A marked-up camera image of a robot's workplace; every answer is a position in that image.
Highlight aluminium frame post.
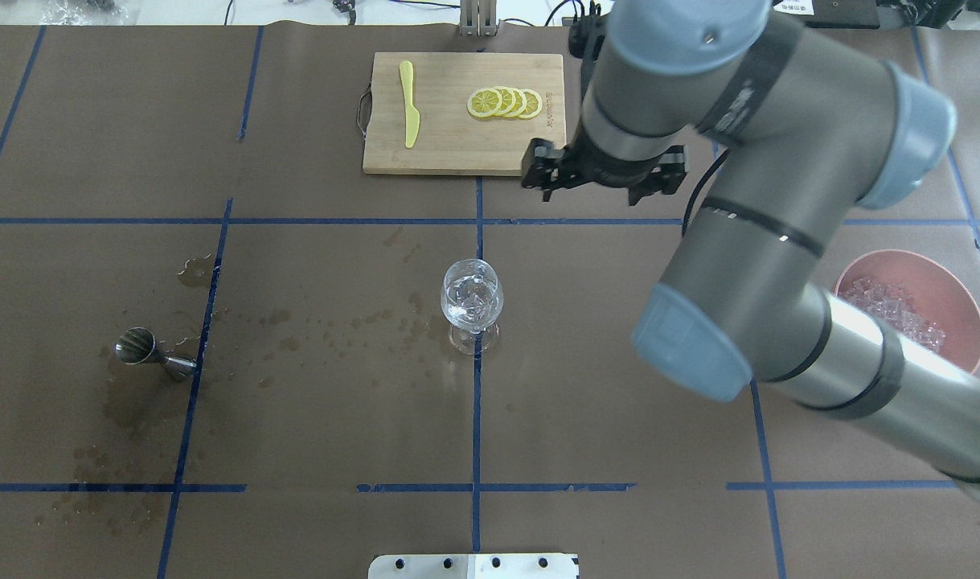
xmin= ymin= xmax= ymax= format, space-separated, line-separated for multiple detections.
xmin=457 ymin=0 xmax=499 ymax=38

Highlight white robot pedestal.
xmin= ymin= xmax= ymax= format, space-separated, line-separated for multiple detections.
xmin=367 ymin=552 xmax=581 ymax=578

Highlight yellow plastic knife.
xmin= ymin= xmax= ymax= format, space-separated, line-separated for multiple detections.
xmin=399 ymin=60 xmax=422 ymax=148

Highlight pink ice bowl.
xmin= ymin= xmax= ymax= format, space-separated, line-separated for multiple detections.
xmin=834 ymin=249 xmax=980 ymax=373

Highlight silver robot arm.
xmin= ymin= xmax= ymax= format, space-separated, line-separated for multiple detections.
xmin=521 ymin=1 xmax=980 ymax=503

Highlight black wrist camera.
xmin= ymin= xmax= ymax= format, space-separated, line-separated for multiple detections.
xmin=568 ymin=1 xmax=606 ymax=92

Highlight yellow lemon slices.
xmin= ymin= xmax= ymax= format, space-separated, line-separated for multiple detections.
xmin=466 ymin=85 xmax=545 ymax=121

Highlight clear wine glass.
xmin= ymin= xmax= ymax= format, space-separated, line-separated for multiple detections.
xmin=441 ymin=259 xmax=503 ymax=356

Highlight bamboo cutting board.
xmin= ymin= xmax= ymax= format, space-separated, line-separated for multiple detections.
xmin=363 ymin=51 xmax=568 ymax=177

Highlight clear ice cubes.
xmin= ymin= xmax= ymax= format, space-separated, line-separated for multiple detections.
xmin=836 ymin=277 xmax=946 ymax=353

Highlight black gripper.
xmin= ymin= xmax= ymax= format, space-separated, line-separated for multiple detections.
xmin=522 ymin=138 xmax=686 ymax=206

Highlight steel cocktail jigger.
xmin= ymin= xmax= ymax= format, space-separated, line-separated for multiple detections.
xmin=113 ymin=327 xmax=197 ymax=381

